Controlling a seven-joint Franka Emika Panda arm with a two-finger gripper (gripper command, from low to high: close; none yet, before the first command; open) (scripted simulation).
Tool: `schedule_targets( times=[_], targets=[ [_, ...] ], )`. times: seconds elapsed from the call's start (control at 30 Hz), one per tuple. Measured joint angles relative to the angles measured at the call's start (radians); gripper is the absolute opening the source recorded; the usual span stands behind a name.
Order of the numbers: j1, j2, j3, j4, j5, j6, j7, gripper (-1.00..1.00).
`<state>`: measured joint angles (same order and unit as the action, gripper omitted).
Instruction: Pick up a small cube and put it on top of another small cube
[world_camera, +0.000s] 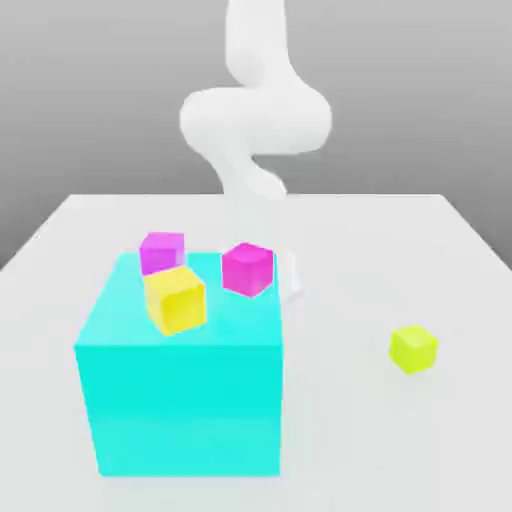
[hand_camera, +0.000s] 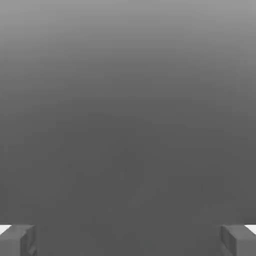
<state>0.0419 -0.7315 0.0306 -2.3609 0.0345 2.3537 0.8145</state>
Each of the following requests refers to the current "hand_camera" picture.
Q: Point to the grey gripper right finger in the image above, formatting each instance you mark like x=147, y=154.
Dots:
x=241, y=243

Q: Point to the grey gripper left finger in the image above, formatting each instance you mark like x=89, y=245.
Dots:
x=14, y=242

